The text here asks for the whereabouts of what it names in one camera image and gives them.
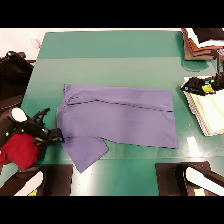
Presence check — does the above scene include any purple T-shirt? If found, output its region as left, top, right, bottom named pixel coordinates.
left=55, top=83, right=180, bottom=174

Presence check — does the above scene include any brown garment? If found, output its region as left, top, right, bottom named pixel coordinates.
left=181, top=29, right=224, bottom=62

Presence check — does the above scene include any white garment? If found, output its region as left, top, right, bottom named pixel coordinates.
left=185, top=27, right=224, bottom=49

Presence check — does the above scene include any heap of cream clothes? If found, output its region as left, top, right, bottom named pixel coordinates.
left=182, top=87, right=224, bottom=137

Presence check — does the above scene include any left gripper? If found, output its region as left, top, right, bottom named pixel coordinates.
left=46, top=127, right=65, bottom=144

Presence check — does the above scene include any red garment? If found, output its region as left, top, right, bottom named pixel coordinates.
left=0, top=133, right=43, bottom=170

